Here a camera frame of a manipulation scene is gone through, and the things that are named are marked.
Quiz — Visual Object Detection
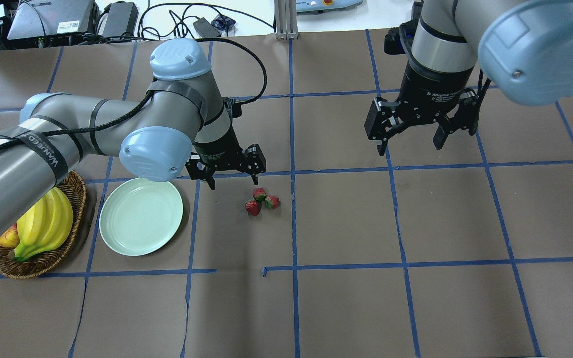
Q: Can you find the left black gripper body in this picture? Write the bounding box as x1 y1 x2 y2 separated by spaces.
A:
191 98 245 173

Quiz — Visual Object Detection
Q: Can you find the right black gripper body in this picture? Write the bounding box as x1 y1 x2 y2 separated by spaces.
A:
384 22 476 127

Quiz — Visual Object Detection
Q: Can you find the red strawberry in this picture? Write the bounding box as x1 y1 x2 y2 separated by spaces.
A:
245 199 262 217
252 187 267 202
263 195 281 209

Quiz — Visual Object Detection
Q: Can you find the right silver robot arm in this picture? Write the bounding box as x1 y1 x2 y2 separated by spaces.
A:
364 0 573 156

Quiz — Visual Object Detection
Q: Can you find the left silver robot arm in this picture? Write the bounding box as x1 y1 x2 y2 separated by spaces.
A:
0 38 267 234

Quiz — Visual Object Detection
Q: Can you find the light green plate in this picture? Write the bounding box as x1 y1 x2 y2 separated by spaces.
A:
98 178 184 256

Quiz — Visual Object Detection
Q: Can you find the blue teach pendant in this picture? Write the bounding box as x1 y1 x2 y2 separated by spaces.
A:
295 0 364 14

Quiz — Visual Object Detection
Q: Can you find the yellow banana bunch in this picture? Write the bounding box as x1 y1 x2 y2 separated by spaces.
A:
13 187 74 262

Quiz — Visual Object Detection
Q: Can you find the black power adapter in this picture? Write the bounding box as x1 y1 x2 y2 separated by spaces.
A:
100 1 138 38

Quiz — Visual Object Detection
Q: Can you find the brown wicker basket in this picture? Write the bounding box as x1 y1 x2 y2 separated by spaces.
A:
0 171 87 279

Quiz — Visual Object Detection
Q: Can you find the red yellow apple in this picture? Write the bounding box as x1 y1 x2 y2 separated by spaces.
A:
0 223 20 249

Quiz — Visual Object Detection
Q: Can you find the aluminium frame post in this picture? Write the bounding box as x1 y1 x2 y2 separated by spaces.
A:
274 0 299 40

